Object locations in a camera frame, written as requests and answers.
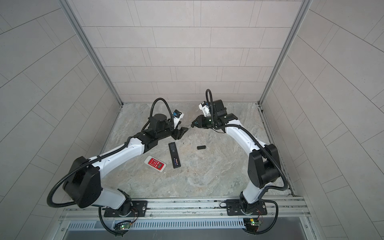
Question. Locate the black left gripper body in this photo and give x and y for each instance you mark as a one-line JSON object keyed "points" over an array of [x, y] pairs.
{"points": [[167, 130]]}

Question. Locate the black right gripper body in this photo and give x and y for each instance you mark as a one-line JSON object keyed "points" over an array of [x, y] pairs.
{"points": [[206, 122]]}

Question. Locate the black remote control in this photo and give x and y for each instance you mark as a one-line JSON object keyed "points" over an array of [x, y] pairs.
{"points": [[174, 155]]}

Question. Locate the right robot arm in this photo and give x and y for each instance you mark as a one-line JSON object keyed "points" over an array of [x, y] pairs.
{"points": [[263, 165]]}

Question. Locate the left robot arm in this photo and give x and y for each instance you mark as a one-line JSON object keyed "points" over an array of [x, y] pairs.
{"points": [[84, 185]]}

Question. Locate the red white remote control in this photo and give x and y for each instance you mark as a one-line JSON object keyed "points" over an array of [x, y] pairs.
{"points": [[155, 164]]}

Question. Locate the left circuit board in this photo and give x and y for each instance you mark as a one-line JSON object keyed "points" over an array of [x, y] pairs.
{"points": [[123, 226]]}

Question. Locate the circuit board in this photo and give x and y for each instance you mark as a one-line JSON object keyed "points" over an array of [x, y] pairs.
{"points": [[123, 226], [252, 225]]}

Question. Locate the right circuit board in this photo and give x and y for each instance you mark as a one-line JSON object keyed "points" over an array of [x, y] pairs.
{"points": [[252, 225]]}

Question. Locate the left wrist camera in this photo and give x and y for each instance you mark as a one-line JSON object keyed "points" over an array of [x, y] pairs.
{"points": [[177, 116]]}

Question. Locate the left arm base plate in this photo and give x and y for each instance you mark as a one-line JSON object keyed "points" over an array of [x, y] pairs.
{"points": [[130, 210]]}

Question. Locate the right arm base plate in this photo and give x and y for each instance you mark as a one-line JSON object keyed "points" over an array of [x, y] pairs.
{"points": [[237, 207]]}

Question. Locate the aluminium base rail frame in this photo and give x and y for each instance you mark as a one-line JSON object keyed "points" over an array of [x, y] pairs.
{"points": [[192, 208]]}

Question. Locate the aluminium corner post left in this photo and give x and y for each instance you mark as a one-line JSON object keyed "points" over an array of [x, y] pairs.
{"points": [[88, 47]]}

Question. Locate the aluminium corner post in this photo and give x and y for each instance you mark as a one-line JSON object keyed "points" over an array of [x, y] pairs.
{"points": [[288, 42], [88, 47]]}

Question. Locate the aluminium corner post right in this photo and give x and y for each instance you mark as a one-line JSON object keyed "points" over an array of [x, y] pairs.
{"points": [[288, 42]]}

